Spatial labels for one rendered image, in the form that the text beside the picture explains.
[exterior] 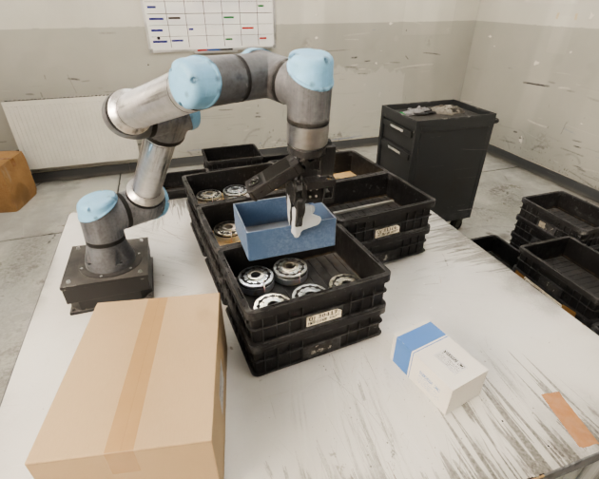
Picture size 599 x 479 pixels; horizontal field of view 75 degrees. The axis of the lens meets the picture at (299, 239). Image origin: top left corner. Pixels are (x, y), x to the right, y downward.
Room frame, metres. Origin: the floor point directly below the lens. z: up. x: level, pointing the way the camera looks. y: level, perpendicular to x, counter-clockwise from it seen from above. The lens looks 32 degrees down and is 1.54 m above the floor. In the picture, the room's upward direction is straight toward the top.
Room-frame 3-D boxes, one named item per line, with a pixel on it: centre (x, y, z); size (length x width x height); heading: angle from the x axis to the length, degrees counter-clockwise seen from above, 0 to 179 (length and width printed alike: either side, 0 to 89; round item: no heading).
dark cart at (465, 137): (2.74, -0.93, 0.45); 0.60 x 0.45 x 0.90; 108
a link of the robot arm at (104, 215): (1.07, 0.61, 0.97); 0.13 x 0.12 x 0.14; 137
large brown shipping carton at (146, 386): (0.57, 0.33, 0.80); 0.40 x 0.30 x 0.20; 8
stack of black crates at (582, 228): (1.85, -1.44, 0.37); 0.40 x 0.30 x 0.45; 18
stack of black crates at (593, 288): (1.35, -1.19, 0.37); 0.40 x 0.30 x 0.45; 18
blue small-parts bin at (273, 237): (0.79, 0.04, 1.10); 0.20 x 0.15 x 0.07; 109
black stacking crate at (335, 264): (0.89, 0.00, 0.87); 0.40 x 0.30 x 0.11; 114
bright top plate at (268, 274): (0.91, 0.13, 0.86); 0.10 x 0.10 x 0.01
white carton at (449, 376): (0.69, -0.35, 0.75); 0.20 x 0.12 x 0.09; 29
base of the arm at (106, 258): (1.07, 0.62, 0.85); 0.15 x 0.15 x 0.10
